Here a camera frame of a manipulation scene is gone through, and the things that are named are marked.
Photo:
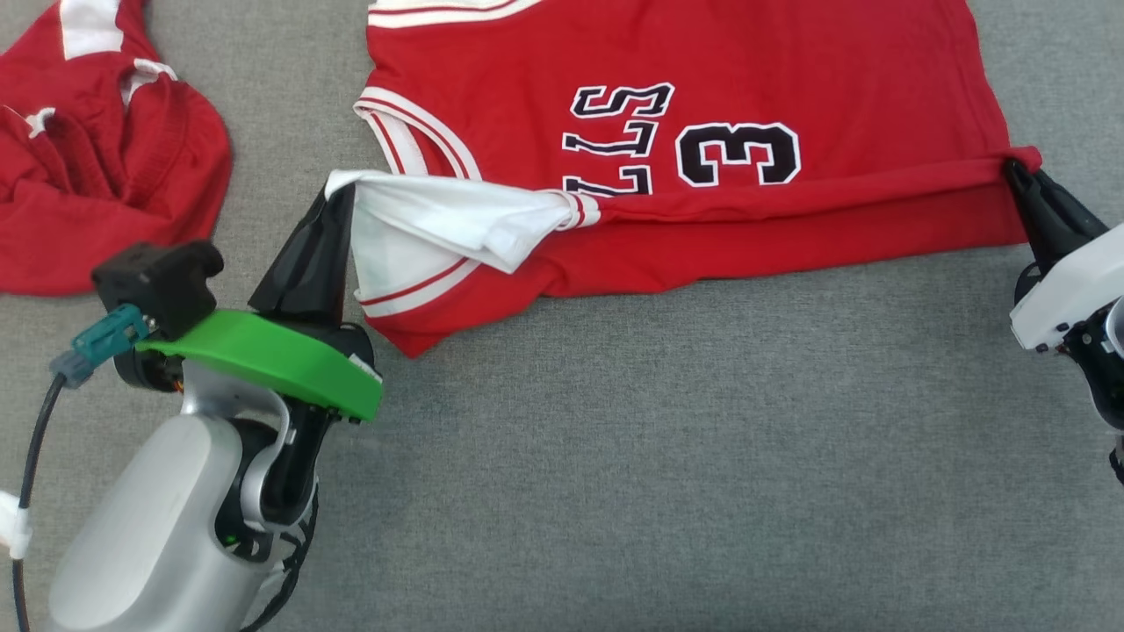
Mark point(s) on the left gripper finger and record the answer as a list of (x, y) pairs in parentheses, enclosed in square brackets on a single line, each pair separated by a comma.
[(327, 263), (283, 281)]

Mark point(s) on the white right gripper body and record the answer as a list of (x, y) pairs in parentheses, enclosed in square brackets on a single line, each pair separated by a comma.
[(1076, 285)]

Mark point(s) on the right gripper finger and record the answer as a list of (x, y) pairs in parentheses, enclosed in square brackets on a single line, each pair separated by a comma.
[(1071, 224), (1036, 228)]

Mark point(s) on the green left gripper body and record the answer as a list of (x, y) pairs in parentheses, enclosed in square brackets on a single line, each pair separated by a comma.
[(272, 351)]

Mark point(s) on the teal left camera connector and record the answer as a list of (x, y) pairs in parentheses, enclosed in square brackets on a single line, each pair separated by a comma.
[(110, 338)]

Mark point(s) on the grey fabric sofa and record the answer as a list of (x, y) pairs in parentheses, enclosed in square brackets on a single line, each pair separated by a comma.
[(659, 456)]

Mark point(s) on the red basketball shorts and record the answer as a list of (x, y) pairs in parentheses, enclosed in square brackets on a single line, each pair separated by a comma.
[(105, 202)]

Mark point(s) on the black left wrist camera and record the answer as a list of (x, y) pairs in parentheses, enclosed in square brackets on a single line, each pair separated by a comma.
[(162, 281)]

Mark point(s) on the red basketball jersey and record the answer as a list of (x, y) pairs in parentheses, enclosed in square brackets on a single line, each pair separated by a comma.
[(790, 70)]

